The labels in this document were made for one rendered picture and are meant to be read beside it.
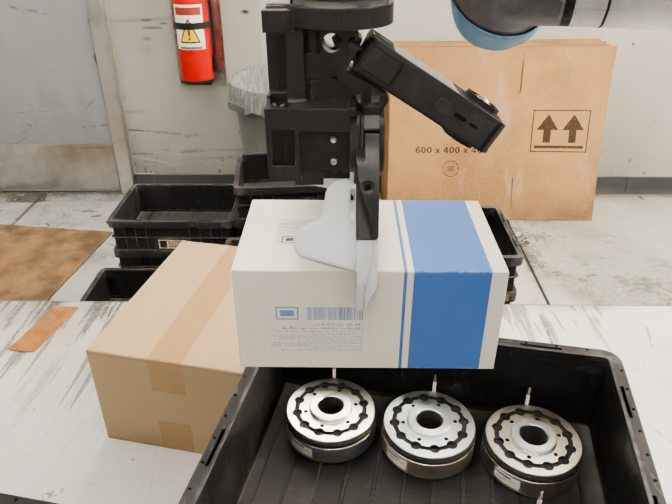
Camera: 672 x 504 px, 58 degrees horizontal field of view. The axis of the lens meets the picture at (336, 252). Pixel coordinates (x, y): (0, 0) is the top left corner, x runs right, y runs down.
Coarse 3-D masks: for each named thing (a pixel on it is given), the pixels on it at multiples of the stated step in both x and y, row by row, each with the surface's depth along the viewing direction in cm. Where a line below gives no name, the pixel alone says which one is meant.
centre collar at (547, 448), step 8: (520, 424) 67; (528, 424) 67; (536, 424) 67; (544, 424) 67; (512, 432) 66; (544, 432) 66; (552, 432) 66; (512, 440) 66; (520, 440) 65; (552, 440) 65; (520, 448) 65; (528, 448) 64; (536, 448) 64; (544, 448) 64; (552, 448) 64
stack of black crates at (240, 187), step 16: (240, 160) 205; (256, 160) 211; (240, 176) 200; (256, 176) 214; (240, 192) 186; (256, 192) 186; (272, 192) 187; (288, 192) 187; (304, 192) 188; (320, 192) 188; (240, 208) 190; (240, 224) 193
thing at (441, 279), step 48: (240, 240) 48; (288, 240) 48; (384, 240) 48; (432, 240) 48; (480, 240) 48; (240, 288) 45; (288, 288) 45; (336, 288) 45; (384, 288) 45; (432, 288) 44; (480, 288) 44; (240, 336) 47; (288, 336) 47; (336, 336) 47; (384, 336) 47; (432, 336) 47; (480, 336) 47
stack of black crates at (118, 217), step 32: (128, 192) 212; (160, 192) 219; (192, 192) 219; (224, 192) 218; (128, 224) 193; (160, 224) 193; (192, 224) 193; (224, 224) 193; (128, 256) 199; (160, 256) 199
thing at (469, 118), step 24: (384, 48) 40; (360, 72) 41; (384, 72) 40; (408, 72) 40; (432, 72) 42; (408, 96) 41; (432, 96) 41; (456, 96) 41; (480, 96) 43; (432, 120) 42; (456, 120) 42; (480, 120) 42; (480, 144) 43
